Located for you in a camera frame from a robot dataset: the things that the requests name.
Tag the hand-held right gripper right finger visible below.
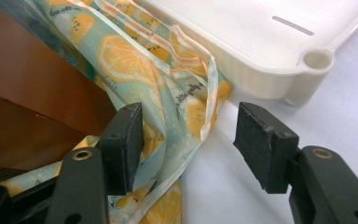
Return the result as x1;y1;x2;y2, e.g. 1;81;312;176
232;102;300;194

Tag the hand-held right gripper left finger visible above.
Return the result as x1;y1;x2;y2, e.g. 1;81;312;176
97;102;145;196

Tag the lemon print shopping bag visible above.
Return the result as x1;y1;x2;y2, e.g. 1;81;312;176
0;0;234;224

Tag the white plastic tray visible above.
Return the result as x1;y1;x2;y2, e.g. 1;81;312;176
136;0;358;107

